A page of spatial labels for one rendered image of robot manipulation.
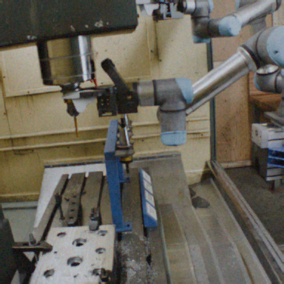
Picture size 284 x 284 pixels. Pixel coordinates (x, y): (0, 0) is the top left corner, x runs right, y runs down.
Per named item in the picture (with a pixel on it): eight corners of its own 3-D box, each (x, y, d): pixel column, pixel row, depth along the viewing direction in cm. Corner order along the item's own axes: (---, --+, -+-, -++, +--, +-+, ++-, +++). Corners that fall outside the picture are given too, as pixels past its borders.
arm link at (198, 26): (208, 43, 118) (205, 15, 115) (188, 44, 128) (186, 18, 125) (220, 41, 122) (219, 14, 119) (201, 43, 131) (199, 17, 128)
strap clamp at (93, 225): (103, 231, 121) (98, 197, 116) (100, 251, 108) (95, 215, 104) (95, 231, 121) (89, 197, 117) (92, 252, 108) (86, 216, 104)
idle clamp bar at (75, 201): (82, 204, 143) (80, 191, 142) (79, 236, 119) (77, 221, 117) (71, 205, 143) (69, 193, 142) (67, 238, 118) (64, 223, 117)
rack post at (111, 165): (131, 224, 123) (124, 154, 115) (132, 231, 118) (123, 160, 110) (106, 225, 124) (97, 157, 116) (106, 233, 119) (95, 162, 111)
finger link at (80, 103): (63, 115, 86) (97, 111, 88) (61, 94, 85) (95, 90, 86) (63, 113, 89) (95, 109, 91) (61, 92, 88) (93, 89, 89)
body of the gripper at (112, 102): (95, 117, 88) (139, 114, 87) (92, 86, 86) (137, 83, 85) (97, 112, 95) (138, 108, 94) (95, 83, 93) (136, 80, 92)
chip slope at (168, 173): (182, 188, 205) (180, 151, 198) (205, 255, 138) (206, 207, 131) (51, 199, 214) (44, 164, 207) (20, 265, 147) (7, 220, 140)
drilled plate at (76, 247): (116, 236, 110) (115, 224, 108) (113, 295, 82) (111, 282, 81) (53, 239, 112) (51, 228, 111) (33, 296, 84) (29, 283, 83)
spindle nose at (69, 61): (45, 82, 97) (39, 43, 94) (96, 75, 97) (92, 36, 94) (38, 89, 82) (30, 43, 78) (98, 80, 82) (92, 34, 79)
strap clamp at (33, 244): (58, 267, 102) (49, 230, 98) (55, 273, 99) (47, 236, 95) (21, 267, 104) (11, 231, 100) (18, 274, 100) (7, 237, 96)
